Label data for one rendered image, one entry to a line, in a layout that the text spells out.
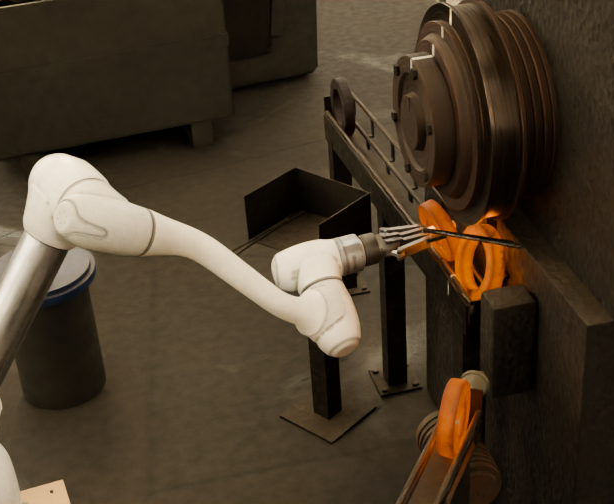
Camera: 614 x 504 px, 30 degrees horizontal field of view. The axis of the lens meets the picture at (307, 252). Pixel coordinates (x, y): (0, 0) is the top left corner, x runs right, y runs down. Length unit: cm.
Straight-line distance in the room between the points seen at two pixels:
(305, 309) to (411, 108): 49
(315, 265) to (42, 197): 62
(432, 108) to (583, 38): 33
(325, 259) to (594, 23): 84
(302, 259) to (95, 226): 55
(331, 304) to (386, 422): 90
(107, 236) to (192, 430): 122
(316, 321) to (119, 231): 50
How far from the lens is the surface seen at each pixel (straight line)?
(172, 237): 235
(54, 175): 238
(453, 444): 219
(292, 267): 257
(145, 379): 359
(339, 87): 352
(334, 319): 249
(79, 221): 224
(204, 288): 398
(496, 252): 253
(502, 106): 224
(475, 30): 230
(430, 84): 231
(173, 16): 473
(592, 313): 225
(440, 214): 266
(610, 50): 207
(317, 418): 335
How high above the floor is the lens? 214
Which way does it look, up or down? 31 degrees down
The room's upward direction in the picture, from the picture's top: 4 degrees counter-clockwise
